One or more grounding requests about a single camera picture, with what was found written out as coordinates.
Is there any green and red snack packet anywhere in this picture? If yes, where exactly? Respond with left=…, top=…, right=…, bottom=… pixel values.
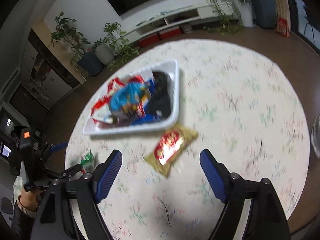
left=80, top=150, right=95, bottom=174

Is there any white and red snack bag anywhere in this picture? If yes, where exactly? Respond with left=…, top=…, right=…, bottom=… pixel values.
left=91, top=77, right=125, bottom=125

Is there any gold and red snack packet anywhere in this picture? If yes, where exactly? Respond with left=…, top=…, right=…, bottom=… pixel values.
left=144, top=123, right=199, bottom=178

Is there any light blue snack packet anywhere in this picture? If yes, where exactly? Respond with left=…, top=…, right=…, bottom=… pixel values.
left=109, top=82, right=147, bottom=117

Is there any blue Tipo snack packet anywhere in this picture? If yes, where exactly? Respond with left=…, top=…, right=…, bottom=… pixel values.
left=132, top=79, right=163, bottom=125

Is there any black snack bag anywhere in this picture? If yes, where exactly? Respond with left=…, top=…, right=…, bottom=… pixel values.
left=145, top=71, right=171, bottom=119

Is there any small red snack packet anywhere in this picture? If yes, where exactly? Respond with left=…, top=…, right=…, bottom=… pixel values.
left=136, top=101, right=146, bottom=118

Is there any person's left hand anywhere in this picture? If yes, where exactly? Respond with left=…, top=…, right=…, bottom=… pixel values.
left=20, top=188, right=42, bottom=212

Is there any white cabinet shelving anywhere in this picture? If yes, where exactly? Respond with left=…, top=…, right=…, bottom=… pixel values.
left=10, top=29, right=83, bottom=108

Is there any floral tablecloth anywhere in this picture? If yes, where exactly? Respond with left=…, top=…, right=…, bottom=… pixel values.
left=65, top=40, right=310, bottom=239

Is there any plant in white ribbed pot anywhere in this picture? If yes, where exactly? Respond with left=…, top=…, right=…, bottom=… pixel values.
left=92, top=39, right=114, bottom=66

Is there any trailing green plant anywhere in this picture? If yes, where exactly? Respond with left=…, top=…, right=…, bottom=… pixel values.
left=103, top=22, right=139, bottom=70

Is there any tall plant in dark pot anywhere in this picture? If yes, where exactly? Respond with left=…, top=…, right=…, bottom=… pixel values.
left=50, top=11, right=104, bottom=77

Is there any red storage box left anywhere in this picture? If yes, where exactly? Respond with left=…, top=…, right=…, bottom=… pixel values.
left=138, top=33, right=160, bottom=48

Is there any red storage box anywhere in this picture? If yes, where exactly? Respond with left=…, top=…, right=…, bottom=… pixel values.
left=138, top=33, right=160, bottom=48
left=159, top=26, right=182, bottom=40

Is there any red storage box right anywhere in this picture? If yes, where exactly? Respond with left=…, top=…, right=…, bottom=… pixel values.
left=159, top=26, right=182, bottom=40

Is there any small ceramic pot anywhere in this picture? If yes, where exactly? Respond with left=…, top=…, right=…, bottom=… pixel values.
left=181, top=23, right=193, bottom=34

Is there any hanging plant on stand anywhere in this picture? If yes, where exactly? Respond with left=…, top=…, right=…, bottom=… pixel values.
left=204, top=0, right=243, bottom=35

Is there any red gift box on floor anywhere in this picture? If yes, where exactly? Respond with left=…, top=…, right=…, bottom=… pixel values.
left=276, top=17, right=290, bottom=38

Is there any white TV console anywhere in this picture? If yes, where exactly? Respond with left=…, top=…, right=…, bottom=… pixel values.
left=122, top=2, right=235, bottom=43

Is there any large leaf plant dark pot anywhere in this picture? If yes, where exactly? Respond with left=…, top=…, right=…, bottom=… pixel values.
left=251, top=0, right=276, bottom=29

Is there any black balcony chair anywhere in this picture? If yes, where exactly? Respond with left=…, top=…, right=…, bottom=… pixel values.
left=303, top=5, right=319, bottom=45

